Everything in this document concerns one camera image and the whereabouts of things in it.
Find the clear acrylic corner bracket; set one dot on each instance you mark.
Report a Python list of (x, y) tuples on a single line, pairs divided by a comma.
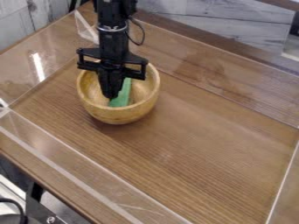
[(86, 30)]

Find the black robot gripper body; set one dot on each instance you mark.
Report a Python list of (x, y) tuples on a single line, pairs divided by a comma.
[(110, 59)]

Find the brown wooden bowl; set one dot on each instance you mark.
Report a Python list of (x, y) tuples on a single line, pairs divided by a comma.
[(133, 104)]

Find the green rectangular block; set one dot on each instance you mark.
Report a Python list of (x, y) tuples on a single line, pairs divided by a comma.
[(124, 96)]

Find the black table leg frame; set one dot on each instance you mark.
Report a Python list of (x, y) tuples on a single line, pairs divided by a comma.
[(37, 211)]

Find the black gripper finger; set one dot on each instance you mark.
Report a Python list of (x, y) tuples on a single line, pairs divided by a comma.
[(117, 83), (105, 83)]

